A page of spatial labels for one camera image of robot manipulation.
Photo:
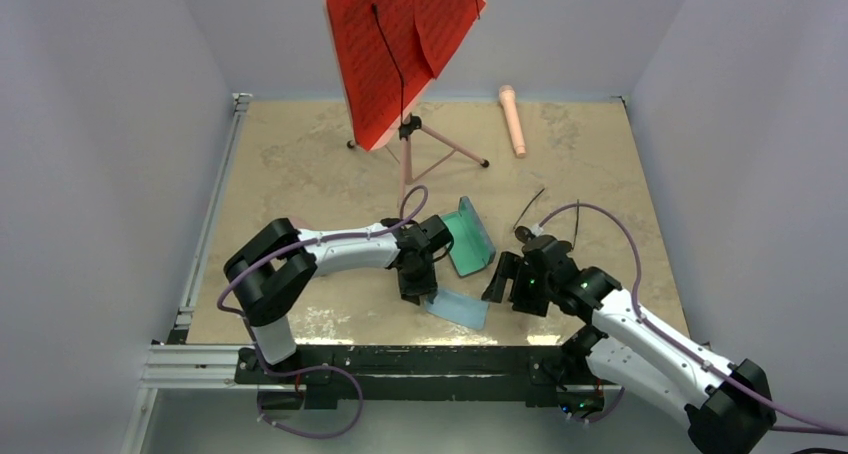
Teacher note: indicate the pink toy microphone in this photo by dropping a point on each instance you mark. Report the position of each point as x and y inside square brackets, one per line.
[507, 98]

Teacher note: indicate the black sunglasses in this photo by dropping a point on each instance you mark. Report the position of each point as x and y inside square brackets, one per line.
[516, 227]

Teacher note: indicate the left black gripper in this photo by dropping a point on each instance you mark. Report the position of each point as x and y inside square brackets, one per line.
[410, 291]

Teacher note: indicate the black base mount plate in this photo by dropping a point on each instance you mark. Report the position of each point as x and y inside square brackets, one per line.
[319, 376]

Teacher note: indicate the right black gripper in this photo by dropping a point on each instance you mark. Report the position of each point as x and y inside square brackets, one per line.
[513, 265]

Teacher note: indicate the pink glasses case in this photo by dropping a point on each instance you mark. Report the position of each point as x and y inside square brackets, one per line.
[300, 224]

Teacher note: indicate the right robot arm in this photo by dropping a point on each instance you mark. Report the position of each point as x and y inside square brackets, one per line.
[721, 404]

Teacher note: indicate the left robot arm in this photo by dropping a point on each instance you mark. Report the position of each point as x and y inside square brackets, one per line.
[270, 272]

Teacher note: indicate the pink music stand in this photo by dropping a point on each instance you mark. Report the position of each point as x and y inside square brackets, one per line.
[418, 149]

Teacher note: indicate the blue glasses case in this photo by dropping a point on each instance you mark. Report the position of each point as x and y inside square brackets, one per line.
[473, 250]

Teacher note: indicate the aluminium frame rail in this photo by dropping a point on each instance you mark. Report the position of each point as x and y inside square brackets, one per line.
[173, 364]

